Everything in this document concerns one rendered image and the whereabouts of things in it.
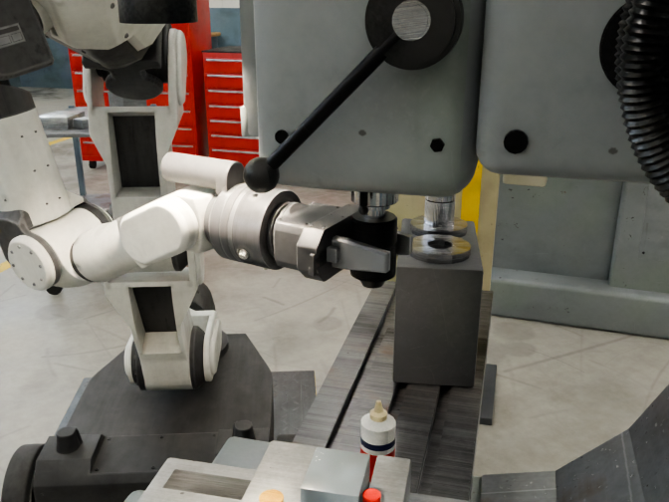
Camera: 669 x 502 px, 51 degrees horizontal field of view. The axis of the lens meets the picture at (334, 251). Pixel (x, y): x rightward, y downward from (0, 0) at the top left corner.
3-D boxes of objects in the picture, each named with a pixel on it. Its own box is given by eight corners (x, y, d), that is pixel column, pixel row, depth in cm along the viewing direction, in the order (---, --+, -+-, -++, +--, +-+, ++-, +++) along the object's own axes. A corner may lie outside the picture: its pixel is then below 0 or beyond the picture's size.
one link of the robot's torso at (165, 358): (137, 358, 170) (101, 193, 141) (220, 355, 171) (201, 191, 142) (126, 408, 158) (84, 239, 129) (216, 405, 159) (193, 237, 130)
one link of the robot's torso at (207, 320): (143, 353, 177) (137, 305, 172) (223, 350, 178) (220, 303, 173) (125, 397, 157) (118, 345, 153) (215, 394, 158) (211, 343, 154)
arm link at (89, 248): (131, 277, 85) (48, 310, 96) (185, 243, 93) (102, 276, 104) (87, 199, 83) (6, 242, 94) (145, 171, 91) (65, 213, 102)
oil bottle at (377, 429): (356, 488, 82) (357, 407, 78) (363, 466, 86) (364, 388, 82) (390, 494, 81) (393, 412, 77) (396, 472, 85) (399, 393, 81)
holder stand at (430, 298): (391, 382, 104) (395, 257, 97) (397, 318, 124) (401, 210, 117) (474, 388, 102) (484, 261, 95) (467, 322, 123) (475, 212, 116)
